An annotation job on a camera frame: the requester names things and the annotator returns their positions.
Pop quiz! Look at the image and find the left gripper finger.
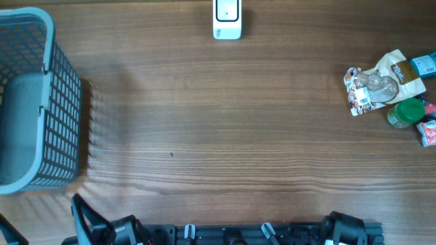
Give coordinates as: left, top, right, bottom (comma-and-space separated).
0, 214, 29, 245
72, 194, 116, 245

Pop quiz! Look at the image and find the brown white snack pouch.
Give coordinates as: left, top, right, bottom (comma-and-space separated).
343, 50, 426, 116

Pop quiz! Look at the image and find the green lid jar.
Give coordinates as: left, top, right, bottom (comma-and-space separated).
387, 98, 425, 129

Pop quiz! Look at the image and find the small red white carton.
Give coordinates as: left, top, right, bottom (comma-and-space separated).
417, 120, 436, 147

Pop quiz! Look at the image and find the black red snack packet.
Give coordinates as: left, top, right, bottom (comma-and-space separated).
416, 95, 436, 120

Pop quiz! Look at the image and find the blue mouthwash bottle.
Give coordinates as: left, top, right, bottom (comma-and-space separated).
409, 51, 436, 78

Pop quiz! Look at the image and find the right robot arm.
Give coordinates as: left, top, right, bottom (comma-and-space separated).
320, 211, 368, 245

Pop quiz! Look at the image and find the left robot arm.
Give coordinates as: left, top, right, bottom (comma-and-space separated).
62, 194, 154, 245

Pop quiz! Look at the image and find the white barcode scanner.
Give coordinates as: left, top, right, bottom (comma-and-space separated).
213, 0, 242, 40

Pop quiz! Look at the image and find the grey plastic mesh basket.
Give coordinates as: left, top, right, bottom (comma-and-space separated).
1, 7, 82, 195

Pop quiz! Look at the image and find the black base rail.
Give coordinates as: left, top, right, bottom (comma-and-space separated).
142, 221, 385, 245

